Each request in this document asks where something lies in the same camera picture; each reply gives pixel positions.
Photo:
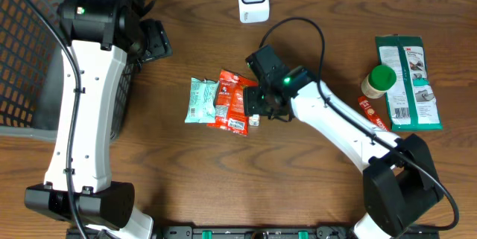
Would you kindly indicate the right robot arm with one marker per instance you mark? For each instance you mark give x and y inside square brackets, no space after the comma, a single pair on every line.
[399,177]

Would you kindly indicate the green-lid white jar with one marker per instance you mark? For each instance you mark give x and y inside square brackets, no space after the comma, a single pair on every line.
[378,81]

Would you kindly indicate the green white 3M package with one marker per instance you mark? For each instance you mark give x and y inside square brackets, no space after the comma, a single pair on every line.
[412,105]

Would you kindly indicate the grey plastic mesh basket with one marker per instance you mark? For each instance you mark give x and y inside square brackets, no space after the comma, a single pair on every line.
[31,70]

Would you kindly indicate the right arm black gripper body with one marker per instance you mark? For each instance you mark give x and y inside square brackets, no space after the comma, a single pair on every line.
[259,98]

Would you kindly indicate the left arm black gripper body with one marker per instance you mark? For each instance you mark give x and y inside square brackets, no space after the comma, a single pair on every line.
[157,42]

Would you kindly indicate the red stick packet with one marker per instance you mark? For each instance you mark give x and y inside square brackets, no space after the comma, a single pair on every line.
[371,113]

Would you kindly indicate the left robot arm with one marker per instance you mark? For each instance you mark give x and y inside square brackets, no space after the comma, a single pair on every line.
[99,39]

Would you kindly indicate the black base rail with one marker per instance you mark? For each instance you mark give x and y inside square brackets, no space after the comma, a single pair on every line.
[188,232]

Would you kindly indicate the orange-red snack bag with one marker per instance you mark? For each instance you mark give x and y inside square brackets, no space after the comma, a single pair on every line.
[229,103]

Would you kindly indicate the small yellow-orange packet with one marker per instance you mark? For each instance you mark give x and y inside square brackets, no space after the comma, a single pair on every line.
[254,120]

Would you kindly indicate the light teal snack packet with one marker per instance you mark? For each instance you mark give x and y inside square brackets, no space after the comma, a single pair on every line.
[201,108]

